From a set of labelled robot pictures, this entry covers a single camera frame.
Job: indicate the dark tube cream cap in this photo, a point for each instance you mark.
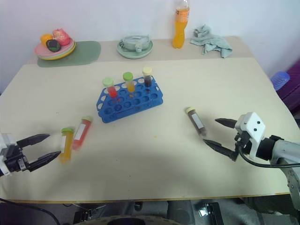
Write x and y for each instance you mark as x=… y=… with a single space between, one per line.
x=147 y=80

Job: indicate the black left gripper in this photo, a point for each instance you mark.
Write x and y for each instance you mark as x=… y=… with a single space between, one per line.
x=15 y=160

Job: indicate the blue ribbed container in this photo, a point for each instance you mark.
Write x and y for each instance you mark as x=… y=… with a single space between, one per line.
x=280 y=79

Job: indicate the green placemat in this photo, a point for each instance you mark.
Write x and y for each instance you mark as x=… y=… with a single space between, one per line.
x=86 y=54

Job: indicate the orange toy fruit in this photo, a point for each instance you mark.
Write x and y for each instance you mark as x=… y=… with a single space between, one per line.
x=46 y=38

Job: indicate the stacked plates with fruit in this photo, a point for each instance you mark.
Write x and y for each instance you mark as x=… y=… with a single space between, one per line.
x=42 y=50

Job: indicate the dark green toy fruit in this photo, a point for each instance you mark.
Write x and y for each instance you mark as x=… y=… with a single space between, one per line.
x=53 y=45

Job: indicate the purple object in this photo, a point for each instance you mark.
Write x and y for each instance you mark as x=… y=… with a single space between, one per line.
x=293 y=91

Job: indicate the orange tube green cap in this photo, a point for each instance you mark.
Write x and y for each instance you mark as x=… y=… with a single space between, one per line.
x=66 y=147
x=130 y=87

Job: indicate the pink toy fruit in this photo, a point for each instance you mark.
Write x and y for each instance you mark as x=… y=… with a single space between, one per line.
x=61 y=36

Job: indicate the pale green plate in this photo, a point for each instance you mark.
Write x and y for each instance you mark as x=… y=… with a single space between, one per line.
x=133 y=55

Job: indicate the orange soda bottle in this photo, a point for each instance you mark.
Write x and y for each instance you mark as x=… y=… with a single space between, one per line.
x=179 y=35

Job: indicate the pale green cloth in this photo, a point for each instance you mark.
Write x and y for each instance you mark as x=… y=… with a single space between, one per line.
x=211 y=43

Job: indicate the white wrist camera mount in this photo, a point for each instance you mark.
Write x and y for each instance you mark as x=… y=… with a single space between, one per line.
x=253 y=124
x=5 y=140

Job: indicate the brown tube cream cap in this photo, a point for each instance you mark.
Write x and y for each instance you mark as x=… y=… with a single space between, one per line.
x=197 y=120

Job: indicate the yellow plate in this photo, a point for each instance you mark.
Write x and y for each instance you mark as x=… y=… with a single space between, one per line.
x=68 y=54

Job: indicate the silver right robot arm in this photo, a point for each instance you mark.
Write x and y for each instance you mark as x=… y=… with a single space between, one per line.
x=286 y=147

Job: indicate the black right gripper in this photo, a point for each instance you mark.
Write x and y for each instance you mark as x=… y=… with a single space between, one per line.
x=243 y=140

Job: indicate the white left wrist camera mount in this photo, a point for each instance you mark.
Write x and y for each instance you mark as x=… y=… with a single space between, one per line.
x=5 y=140

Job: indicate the black metal bracket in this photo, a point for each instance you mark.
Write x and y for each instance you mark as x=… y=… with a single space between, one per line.
x=82 y=216
x=211 y=212

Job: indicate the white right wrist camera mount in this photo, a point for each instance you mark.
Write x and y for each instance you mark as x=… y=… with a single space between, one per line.
x=253 y=124

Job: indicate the blue test tube rack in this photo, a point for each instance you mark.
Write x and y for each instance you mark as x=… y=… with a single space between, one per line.
x=117 y=116

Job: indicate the red tube pale green cap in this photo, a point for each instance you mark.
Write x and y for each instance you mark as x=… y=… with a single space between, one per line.
x=80 y=136
x=112 y=92

